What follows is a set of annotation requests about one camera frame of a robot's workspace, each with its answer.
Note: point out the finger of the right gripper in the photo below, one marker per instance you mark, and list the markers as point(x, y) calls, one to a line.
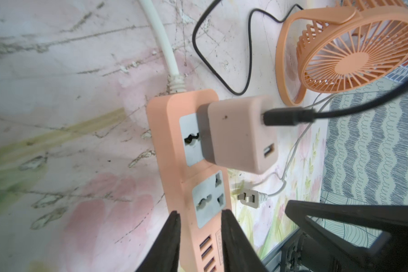
point(392, 220)

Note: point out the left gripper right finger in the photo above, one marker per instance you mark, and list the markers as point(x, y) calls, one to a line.
point(238, 254)

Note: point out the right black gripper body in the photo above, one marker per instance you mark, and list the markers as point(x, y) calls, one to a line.
point(301, 253)

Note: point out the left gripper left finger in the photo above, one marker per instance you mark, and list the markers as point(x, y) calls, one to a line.
point(164, 254)

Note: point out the pink power strip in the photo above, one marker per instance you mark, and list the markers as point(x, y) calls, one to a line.
point(195, 188)

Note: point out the pink USB charger adapter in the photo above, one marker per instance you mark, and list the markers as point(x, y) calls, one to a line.
point(233, 134)

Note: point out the small orange desk fan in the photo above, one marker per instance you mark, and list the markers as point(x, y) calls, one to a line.
point(344, 47)

